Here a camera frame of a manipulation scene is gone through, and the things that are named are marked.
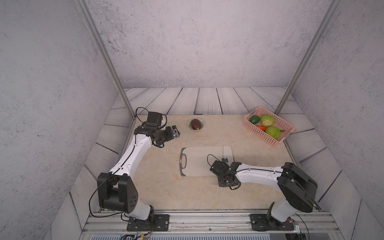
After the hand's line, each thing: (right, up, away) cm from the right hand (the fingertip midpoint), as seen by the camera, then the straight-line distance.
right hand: (224, 182), depth 86 cm
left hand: (-27, +27, -2) cm, 39 cm away
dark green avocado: (+27, +37, +26) cm, 53 cm away
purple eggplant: (-16, +34, +23) cm, 44 cm away
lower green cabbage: (+35, +28, +13) cm, 46 cm away
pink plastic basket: (+45, +35, +24) cm, 61 cm away
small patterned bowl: (-21, +33, +24) cm, 46 cm away
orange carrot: (+32, +31, +24) cm, 50 cm away
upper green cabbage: (+35, +36, +22) cm, 54 cm away
